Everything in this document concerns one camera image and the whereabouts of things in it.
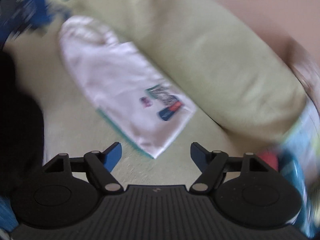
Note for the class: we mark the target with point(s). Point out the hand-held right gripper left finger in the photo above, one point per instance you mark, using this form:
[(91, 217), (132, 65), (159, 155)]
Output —
[(113, 155)]

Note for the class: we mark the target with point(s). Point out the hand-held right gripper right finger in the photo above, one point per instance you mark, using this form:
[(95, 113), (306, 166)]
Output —
[(198, 156)]

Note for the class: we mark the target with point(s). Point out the white printed t-shirt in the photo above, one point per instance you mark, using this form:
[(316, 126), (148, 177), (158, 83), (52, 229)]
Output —
[(112, 85)]

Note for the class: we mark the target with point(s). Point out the sofa with light green cover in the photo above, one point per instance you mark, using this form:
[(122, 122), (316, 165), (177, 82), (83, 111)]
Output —
[(75, 135)]

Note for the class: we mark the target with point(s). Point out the pink knitted blanket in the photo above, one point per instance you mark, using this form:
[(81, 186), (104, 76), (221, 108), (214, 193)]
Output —
[(268, 161)]

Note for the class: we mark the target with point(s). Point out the light green sofa back cushion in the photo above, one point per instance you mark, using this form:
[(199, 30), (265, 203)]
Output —
[(200, 55)]

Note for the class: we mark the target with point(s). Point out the pastel patchwork quilt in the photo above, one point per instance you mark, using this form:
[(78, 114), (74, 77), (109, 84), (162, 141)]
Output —
[(307, 122)]

